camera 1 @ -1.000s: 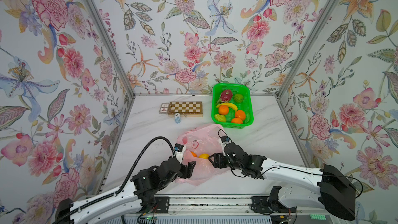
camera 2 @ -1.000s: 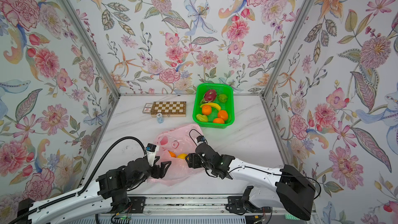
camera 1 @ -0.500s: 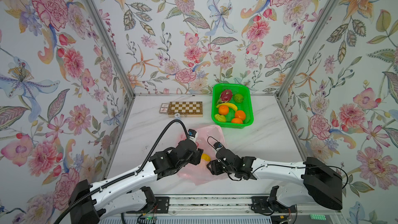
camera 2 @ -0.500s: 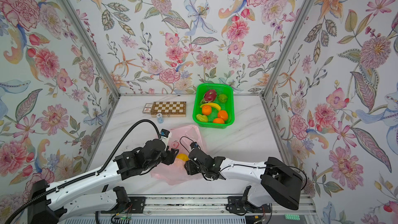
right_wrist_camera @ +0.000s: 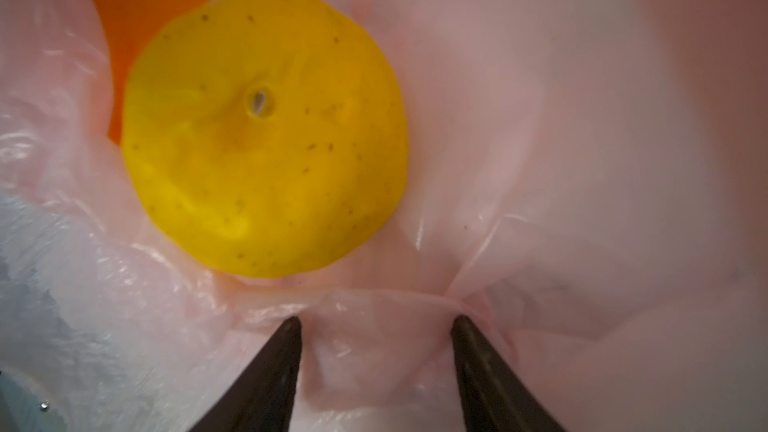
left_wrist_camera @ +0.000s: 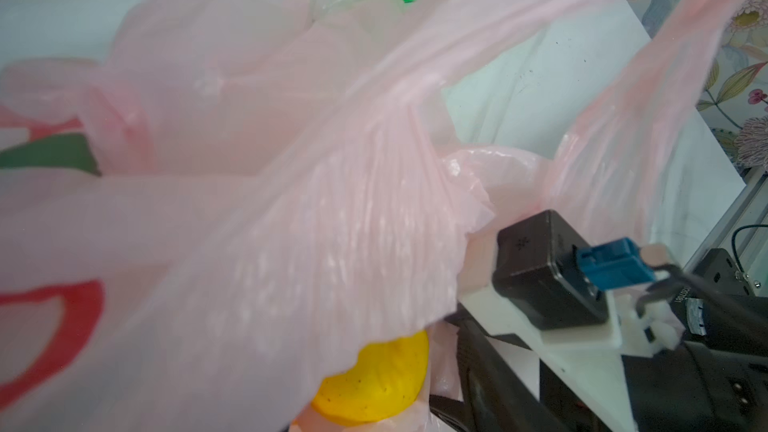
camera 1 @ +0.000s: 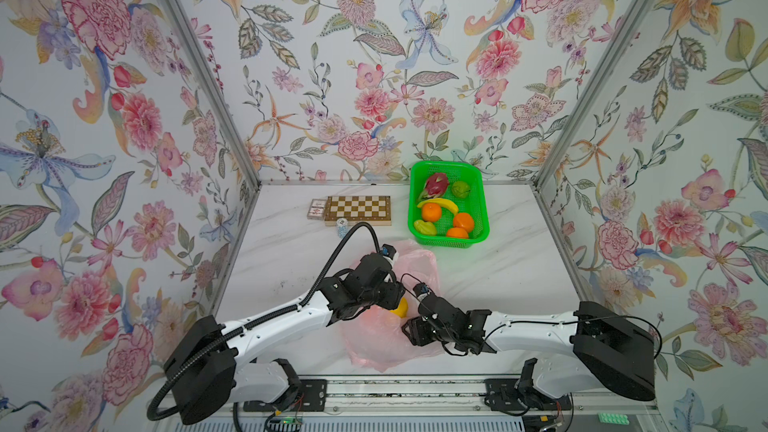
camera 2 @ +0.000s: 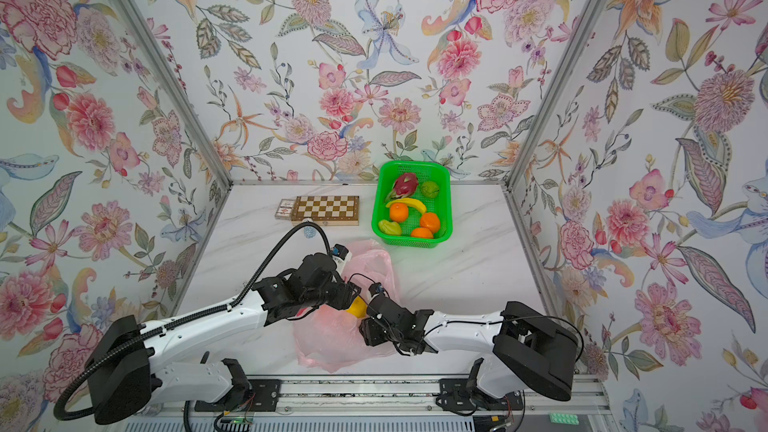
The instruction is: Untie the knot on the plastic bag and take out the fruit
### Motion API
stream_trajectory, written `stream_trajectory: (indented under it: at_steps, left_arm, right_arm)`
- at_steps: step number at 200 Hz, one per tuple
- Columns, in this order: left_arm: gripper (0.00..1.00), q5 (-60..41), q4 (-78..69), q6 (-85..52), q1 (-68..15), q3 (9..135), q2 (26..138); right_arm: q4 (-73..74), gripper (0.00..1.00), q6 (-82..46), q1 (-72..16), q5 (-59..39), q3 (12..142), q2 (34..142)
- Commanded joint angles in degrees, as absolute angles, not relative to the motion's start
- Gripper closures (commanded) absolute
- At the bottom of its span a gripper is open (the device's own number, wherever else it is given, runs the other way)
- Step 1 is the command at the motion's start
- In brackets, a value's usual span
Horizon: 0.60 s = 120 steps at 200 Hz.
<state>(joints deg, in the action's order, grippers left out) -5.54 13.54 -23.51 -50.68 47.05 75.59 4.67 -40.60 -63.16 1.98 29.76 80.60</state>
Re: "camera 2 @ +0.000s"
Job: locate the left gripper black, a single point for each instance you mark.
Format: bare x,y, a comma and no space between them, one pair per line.
346,292

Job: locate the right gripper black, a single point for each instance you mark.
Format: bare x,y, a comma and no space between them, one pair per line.
368,332

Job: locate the pink plastic bag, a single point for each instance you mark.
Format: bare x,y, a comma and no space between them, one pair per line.
330,339

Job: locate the green pear fruit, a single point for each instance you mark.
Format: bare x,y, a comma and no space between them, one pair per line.
390,228

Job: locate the orange fruit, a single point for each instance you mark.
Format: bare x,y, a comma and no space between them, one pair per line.
398,212
422,232
431,222

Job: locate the red dragon fruit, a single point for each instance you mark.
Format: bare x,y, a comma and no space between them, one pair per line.
404,186

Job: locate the yellow lemon fruit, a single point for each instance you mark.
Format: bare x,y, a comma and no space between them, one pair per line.
358,308

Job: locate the round green lime fruit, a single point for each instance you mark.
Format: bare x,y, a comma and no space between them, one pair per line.
430,189

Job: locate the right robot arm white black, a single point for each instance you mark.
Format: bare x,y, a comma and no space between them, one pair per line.
517,347

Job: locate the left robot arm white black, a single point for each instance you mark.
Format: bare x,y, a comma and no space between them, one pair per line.
137,368

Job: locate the wooden chessboard box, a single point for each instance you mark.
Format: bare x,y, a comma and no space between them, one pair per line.
327,210

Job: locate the small card box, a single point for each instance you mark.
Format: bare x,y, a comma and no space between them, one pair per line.
285,209

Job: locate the yellow banana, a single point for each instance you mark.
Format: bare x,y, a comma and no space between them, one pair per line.
409,202

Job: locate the green plastic basket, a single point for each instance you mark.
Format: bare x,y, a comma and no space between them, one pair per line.
441,206

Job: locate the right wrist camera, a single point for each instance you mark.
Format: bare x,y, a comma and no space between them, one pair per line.
376,289

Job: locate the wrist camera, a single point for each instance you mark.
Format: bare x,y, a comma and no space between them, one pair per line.
341,257
376,289

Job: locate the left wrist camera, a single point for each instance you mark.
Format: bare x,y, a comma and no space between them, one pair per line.
341,257

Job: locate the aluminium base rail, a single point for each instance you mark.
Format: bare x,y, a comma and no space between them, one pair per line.
382,395

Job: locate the left aluminium corner post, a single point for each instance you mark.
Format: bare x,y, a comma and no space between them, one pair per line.
137,25

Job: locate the aluminium corner post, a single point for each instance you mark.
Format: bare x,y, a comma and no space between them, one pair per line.
137,25
562,73

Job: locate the right aluminium corner post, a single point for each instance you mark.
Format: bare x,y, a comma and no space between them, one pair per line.
562,73

